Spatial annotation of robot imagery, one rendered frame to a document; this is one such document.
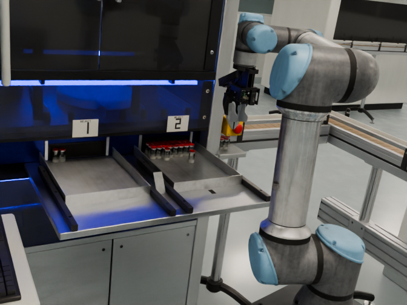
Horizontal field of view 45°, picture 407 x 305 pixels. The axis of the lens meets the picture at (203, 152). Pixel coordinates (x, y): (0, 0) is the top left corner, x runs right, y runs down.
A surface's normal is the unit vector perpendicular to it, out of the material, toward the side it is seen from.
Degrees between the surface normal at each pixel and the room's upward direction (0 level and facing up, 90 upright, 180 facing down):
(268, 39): 90
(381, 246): 90
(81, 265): 90
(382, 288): 0
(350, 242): 8
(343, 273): 90
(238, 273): 0
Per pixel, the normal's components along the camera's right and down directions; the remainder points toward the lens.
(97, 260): 0.48, 0.36
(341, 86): 0.16, 0.50
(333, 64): 0.22, -0.18
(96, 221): 0.12, -0.93
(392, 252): -0.86, 0.07
